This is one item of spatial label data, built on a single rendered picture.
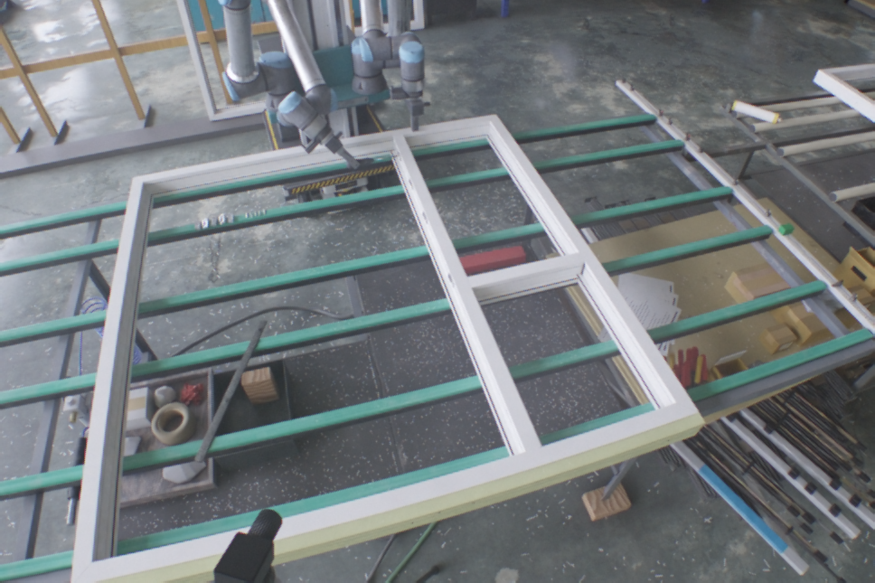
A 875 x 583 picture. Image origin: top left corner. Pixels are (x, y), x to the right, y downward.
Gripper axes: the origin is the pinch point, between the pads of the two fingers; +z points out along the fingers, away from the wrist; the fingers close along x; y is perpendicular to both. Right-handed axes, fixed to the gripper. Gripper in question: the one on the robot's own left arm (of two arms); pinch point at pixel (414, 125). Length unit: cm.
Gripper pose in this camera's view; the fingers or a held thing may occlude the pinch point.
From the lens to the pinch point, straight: 220.9
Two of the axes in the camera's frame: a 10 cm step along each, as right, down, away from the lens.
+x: -2.8, -6.9, 6.7
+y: 9.6, -2.0, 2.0
